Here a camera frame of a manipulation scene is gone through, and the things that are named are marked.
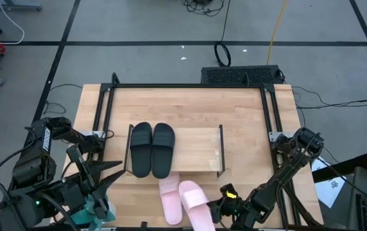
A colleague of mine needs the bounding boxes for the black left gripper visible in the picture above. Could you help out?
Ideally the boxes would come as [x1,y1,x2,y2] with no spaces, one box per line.
[60,160,126,221]

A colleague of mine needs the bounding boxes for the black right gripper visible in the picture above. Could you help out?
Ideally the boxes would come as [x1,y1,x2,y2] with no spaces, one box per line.
[207,183,252,225]

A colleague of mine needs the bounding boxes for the pink rubber slide sandal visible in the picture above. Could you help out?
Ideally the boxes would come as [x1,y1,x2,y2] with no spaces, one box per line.
[178,180,217,231]
[158,172,184,226]

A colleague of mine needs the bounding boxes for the black rubber slide sandal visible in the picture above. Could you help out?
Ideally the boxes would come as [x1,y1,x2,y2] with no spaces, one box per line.
[130,121,153,178]
[151,123,176,180]

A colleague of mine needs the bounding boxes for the teal cloth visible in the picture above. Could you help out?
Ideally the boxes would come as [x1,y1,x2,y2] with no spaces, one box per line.
[70,191,116,230]

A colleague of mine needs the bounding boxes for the white paper sheet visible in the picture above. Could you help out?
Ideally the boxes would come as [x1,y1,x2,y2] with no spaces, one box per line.
[310,156,347,209]

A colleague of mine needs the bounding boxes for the black vented computer case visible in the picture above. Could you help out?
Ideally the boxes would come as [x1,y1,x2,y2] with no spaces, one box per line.
[201,65,284,85]

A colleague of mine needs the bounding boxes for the grey floor stand bar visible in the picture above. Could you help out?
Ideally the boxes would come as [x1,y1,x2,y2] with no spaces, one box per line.
[0,0,42,12]

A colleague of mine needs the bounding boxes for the wooden shelf with black frame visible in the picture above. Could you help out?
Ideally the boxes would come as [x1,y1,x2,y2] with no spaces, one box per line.
[124,124,226,178]

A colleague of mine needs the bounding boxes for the thin black floor cable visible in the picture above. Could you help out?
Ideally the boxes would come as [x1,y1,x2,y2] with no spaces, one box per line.
[42,83,83,116]

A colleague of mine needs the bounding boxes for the black metal table frame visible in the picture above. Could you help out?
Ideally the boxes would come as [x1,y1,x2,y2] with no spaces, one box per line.
[89,82,322,230]

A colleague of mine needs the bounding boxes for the long black floor cables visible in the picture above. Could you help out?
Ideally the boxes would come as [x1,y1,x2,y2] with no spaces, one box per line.
[291,85,367,110]

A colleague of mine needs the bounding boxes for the black looped floor cable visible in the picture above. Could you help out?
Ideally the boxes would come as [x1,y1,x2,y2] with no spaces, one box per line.
[214,0,232,67]

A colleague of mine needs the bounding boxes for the white floor cable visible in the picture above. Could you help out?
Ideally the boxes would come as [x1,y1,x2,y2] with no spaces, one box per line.
[0,0,26,46]

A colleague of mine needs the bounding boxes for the yellow cable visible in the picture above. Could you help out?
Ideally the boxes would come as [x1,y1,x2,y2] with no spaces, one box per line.
[266,0,288,66]

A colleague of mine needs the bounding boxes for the tangled black floor cables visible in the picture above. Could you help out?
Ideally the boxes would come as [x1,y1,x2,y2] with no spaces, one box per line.
[182,0,225,17]

